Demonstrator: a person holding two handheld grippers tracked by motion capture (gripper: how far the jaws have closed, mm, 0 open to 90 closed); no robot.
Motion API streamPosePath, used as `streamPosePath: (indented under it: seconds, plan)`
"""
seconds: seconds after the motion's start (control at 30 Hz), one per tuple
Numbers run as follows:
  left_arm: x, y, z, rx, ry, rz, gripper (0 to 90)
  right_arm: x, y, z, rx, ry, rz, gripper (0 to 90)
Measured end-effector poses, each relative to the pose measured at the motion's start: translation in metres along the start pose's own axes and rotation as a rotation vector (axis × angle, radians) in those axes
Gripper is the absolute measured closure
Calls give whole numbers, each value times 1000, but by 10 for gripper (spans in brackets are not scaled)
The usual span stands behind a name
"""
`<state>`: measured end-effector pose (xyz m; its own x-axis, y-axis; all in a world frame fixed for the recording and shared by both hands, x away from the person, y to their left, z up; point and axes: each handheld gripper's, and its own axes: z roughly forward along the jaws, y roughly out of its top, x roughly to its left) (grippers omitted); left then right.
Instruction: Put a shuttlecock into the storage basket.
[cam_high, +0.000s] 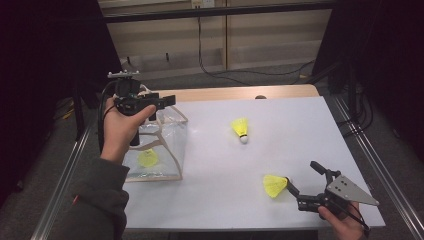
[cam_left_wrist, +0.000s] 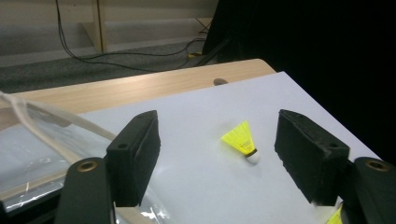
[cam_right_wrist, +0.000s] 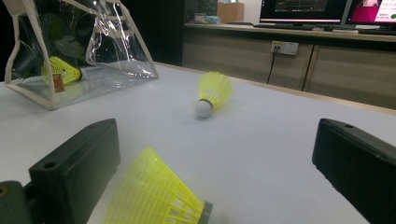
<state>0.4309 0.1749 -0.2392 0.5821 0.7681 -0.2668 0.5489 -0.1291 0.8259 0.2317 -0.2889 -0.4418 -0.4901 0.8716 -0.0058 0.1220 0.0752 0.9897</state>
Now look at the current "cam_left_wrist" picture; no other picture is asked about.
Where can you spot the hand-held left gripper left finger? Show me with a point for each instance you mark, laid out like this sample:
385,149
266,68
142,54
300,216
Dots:
134,155

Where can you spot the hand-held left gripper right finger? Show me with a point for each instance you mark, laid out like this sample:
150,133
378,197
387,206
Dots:
311,155

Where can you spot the yellow shuttlecock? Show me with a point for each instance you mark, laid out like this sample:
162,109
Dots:
241,140
335,218

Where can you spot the clear bag with beige trim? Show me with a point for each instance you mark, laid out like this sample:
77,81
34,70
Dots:
31,152

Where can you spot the white table sheet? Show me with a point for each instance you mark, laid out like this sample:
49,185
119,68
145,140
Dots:
202,186

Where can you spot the black curtain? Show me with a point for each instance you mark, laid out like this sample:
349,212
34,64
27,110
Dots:
311,46

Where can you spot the dark table grommet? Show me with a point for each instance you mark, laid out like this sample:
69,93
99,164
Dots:
220,81

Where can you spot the beige cabinet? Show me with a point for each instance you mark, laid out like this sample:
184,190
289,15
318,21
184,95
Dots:
140,28

